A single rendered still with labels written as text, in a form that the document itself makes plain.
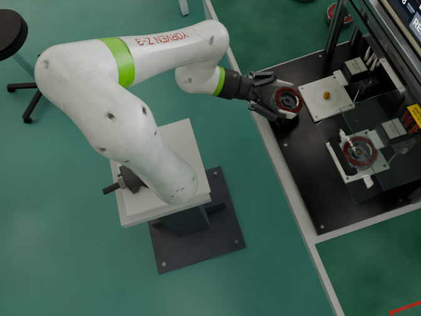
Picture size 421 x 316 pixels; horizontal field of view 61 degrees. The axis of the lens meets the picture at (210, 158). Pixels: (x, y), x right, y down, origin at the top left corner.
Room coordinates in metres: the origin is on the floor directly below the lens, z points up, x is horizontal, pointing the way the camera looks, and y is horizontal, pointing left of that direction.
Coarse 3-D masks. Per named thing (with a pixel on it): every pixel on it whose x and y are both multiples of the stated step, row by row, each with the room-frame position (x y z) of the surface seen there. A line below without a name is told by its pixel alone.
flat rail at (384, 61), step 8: (352, 8) 0.71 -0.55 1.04; (352, 16) 0.70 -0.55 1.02; (360, 16) 0.67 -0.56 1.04; (360, 24) 0.65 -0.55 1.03; (368, 32) 0.61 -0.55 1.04; (368, 40) 0.60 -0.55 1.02; (376, 40) 0.58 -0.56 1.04; (376, 48) 0.56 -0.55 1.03; (384, 56) 0.52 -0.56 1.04; (384, 64) 0.50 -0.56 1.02; (392, 64) 0.48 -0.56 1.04; (392, 72) 0.46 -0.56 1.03; (392, 80) 0.45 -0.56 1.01; (400, 80) 0.43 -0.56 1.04
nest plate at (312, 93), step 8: (320, 80) 0.65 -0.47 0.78; (328, 80) 0.64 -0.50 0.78; (336, 80) 0.63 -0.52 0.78; (304, 88) 0.64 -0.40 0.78; (312, 88) 0.63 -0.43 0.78; (320, 88) 0.62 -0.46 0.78; (328, 88) 0.61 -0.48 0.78; (336, 88) 0.60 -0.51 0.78; (344, 88) 0.59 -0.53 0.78; (304, 96) 0.61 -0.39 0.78; (312, 96) 0.60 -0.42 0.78; (320, 96) 0.59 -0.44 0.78; (336, 96) 0.57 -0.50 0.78; (344, 96) 0.56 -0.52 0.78; (312, 104) 0.57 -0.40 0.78; (320, 104) 0.56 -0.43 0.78; (328, 104) 0.55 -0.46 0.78; (336, 104) 0.54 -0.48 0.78; (344, 104) 0.53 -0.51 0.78; (312, 112) 0.54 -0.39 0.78; (320, 112) 0.53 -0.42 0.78; (328, 112) 0.52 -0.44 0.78
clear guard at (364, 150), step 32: (384, 96) 0.39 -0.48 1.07; (416, 96) 0.36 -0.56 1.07; (320, 128) 0.38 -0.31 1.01; (352, 128) 0.33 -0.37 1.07; (384, 128) 0.30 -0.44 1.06; (416, 128) 0.28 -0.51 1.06; (352, 160) 0.26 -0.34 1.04; (384, 160) 0.22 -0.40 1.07; (416, 160) 0.20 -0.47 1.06; (352, 192) 0.18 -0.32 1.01
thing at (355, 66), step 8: (360, 56) 0.61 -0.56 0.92; (368, 56) 0.62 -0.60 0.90; (344, 64) 0.61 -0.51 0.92; (352, 64) 0.60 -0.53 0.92; (360, 64) 0.59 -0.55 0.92; (336, 72) 0.61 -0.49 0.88; (344, 72) 0.59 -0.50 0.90; (352, 72) 0.57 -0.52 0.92; (360, 72) 0.56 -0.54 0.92; (368, 72) 0.55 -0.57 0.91; (376, 72) 0.55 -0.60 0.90; (384, 72) 0.55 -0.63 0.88; (344, 80) 0.57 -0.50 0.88; (352, 80) 0.55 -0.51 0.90; (360, 80) 0.55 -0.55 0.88
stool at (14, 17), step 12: (0, 12) 1.81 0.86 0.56; (12, 12) 1.79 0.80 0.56; (0, 24) 1.72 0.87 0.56; (12, 24) 1.69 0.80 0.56; (24, 24) 1.68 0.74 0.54; (0, 36) 1.63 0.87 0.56; (12, 36) 1.61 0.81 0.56; (24, 36) 1.62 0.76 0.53; (0, 48) 1.55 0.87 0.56; (12, 48) 1.55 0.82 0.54; (0, 60) 1.52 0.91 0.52; (24, 60) 1.68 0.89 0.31; (12, 84) 1.77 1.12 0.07; (24, 84) 1.73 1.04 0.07; (36, 96) 1.61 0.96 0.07; (24, 120) 1.47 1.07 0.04
